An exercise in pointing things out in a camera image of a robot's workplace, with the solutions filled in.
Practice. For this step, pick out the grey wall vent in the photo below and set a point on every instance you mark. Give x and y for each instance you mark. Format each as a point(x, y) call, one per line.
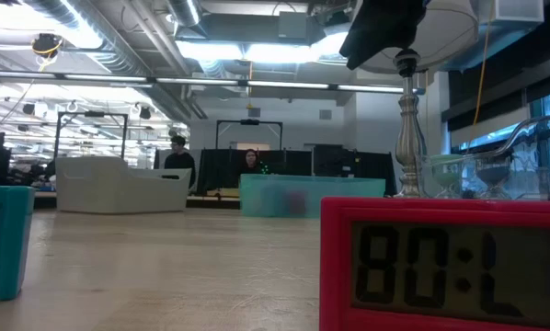
point(325, 114)

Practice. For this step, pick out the teal digital clock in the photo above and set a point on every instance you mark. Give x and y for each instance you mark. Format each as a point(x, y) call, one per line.
point(13, 239)

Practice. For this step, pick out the linear ceiling light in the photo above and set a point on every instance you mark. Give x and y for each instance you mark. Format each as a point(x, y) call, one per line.
point(197, 81)

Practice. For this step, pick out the purple sand hourglass black caps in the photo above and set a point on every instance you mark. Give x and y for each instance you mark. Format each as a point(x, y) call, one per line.
point(493, 175)

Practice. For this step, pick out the black hanging spotlight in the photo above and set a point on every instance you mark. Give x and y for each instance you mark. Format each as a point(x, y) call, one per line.
point(28, 109)
point(145, 112)

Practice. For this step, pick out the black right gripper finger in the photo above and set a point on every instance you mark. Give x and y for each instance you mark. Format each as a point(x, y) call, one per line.
point(376, 39)

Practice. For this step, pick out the teal translucent plastic tray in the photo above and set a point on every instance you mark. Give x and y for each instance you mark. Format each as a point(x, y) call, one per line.
point(256, 197)

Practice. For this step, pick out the black partition curtains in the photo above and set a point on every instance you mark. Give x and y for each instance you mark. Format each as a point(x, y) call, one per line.
point(293, 163)

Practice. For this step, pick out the white ceiling unit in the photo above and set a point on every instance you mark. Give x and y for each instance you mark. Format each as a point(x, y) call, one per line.
point(509, 11)

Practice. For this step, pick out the mint green hourglass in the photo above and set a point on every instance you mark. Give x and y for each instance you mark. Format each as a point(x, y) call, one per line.
point(446, 177)

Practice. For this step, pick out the bright ceiling light panel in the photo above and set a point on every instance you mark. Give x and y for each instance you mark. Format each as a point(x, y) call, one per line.
point(238, 51)

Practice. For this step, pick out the person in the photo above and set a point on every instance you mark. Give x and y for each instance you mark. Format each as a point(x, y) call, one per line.
point(180, 161)
point(252, 161)

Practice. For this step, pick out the white plastic bin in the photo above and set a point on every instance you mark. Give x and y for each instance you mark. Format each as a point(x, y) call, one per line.
point(114, 184)

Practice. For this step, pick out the silver spiral duct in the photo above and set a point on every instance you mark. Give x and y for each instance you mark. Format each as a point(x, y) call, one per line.
point(118, 55)

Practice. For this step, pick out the grey ceiling box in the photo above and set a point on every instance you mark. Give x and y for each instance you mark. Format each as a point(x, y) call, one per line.
point(298, 27)

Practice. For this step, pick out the silver ventilation duct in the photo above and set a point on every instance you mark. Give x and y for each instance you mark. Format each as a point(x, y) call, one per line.
point(185, 11)

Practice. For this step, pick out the red digital clock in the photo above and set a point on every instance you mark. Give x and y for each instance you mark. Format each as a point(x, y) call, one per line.
point(339, 276)

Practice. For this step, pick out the silver lamp with white shade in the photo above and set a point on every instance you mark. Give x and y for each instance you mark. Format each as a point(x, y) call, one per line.
point(408, 147)

